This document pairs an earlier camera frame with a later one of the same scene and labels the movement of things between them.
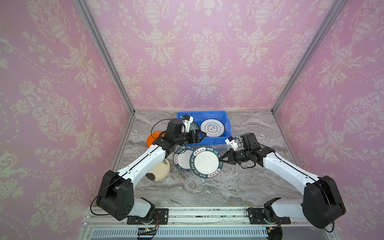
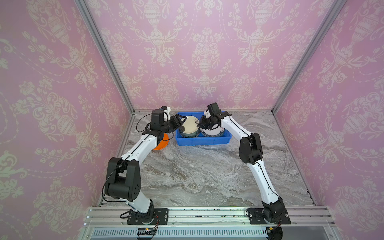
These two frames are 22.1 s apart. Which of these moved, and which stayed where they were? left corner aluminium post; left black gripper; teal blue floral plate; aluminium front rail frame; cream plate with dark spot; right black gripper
Moved: cream plate with dark spot; left black gripper; right black gripper; teal blue floral plate
Stayed: left corner aluminium post; aluminium front rail frame
